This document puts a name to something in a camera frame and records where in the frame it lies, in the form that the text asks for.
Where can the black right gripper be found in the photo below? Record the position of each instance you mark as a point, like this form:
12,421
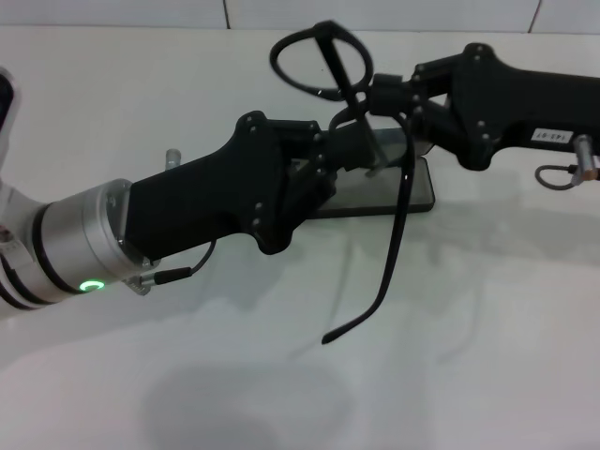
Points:
515,103

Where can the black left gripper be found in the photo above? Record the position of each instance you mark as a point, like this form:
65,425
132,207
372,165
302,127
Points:
201,201

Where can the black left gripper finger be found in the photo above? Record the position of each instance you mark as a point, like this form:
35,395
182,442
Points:
344,145

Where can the black glasses case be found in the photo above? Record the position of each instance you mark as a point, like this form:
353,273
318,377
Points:
365,192

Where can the black glasses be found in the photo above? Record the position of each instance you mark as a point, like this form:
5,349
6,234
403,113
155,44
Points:
397,225

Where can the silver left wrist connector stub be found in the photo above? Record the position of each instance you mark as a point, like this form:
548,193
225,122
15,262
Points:
173,157

